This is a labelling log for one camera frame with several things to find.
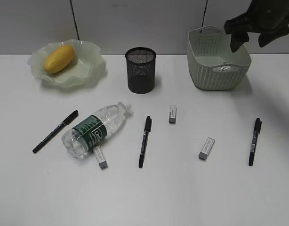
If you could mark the clear water bottle green label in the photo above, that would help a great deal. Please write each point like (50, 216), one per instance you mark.
(99, 126)

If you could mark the pale green wavy plate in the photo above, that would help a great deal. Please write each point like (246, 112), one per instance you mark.
(86, 69)

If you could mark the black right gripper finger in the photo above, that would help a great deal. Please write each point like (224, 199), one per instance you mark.
(238, 39)
(272, 36)

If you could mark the pale green woven basket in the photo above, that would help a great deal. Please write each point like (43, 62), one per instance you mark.
(208, 48)

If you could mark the waste paper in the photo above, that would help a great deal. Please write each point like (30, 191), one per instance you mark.
(224, 68)

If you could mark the yellow mango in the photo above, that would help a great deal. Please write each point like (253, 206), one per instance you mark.
(58, 59)

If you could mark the black mesh pen holder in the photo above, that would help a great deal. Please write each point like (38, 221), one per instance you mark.
(141, 69)

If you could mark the grey white eraser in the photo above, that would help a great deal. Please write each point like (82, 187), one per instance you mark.
(206, 148)
(98, 152)
(172, 114)

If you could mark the grey white eraser top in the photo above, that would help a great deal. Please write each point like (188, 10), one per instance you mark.
(172, 114)

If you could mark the grey white eraser right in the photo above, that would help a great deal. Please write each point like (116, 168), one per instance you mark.
(206, 148)

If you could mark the black marker pen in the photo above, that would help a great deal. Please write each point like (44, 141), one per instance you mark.
(147, 130)
(256, 132)
(63, 124)

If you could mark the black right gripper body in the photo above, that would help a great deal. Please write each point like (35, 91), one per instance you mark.
(262, 16)

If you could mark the grey white eraser left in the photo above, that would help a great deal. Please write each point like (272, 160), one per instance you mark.
(98, 152)

